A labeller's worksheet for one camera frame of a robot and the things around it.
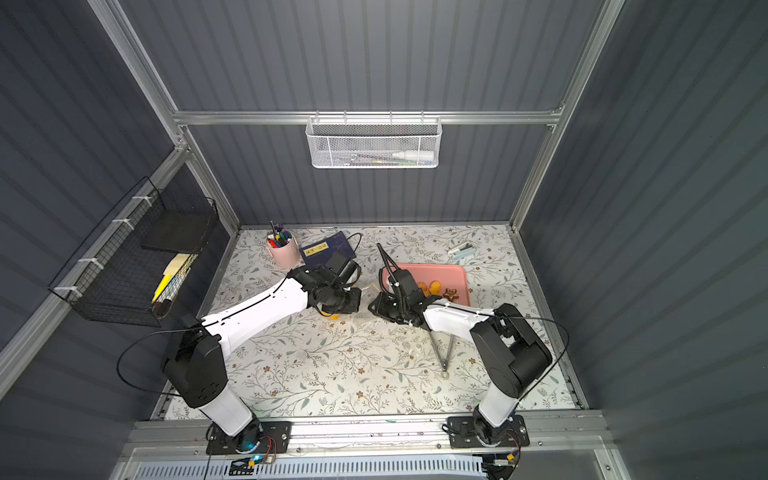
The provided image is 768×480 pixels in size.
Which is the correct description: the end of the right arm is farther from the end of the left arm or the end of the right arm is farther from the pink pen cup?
the pink pen cup

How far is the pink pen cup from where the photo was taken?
1.01 m

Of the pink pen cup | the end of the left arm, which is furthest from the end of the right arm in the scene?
the pink pen cup

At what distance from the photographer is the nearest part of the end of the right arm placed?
0.68 meters

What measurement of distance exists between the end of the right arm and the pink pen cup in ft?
1.30
